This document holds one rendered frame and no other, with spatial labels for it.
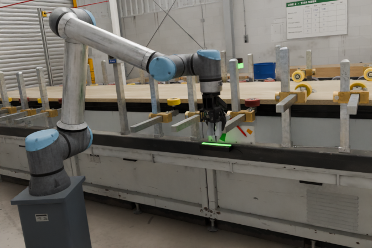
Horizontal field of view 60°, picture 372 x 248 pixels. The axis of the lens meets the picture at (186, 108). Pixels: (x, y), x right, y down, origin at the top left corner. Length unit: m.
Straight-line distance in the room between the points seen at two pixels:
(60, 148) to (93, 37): 0.58
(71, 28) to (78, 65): 0.25
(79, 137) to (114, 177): 0.98
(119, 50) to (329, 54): 7.79
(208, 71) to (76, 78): 0.68
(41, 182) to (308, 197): 1.39
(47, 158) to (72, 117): 0.23
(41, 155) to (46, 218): 0.29
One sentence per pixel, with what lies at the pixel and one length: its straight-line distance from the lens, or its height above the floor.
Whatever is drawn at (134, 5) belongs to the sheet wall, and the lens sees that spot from 11.68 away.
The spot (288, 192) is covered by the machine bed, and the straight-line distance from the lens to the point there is 2.00.
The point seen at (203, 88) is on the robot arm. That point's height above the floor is 1.05.
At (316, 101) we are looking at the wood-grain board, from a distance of 1.75.
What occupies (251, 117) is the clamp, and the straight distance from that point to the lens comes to 1.63.
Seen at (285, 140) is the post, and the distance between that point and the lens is 1.62.
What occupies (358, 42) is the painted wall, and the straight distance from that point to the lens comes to 8.70.
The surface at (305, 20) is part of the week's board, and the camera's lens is 8.89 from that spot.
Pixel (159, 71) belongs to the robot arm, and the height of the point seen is 1.14.
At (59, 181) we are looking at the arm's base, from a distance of 1.66.
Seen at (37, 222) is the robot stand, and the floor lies 0.48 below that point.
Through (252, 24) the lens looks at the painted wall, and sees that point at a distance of 9.34.
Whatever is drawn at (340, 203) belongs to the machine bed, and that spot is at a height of 0.33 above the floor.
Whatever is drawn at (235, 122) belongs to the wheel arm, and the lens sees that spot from 1.52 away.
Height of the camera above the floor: 1.21
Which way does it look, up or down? 11 degrees down
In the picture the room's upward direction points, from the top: 5 degrees counter-clockwise
